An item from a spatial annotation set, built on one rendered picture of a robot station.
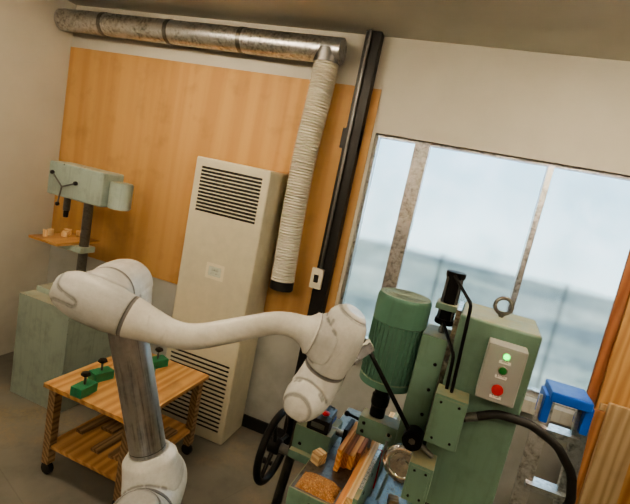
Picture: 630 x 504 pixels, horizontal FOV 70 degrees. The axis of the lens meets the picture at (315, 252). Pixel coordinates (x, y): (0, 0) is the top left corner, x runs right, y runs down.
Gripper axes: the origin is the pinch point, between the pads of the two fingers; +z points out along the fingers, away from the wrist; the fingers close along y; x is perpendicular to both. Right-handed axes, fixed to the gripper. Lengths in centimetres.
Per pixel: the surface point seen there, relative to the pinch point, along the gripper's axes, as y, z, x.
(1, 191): -209, 80, 200
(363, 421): -12.9, 9.9, -22.9
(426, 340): 20.9, 7.2, -7.6
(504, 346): 41.3, -2.3, -16.4
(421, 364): 15.7, 7.1, -13.5
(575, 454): 32, 76, -88
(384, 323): 12.3, 6.1, 2.9
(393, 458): -5.2, 0.3, -33.9
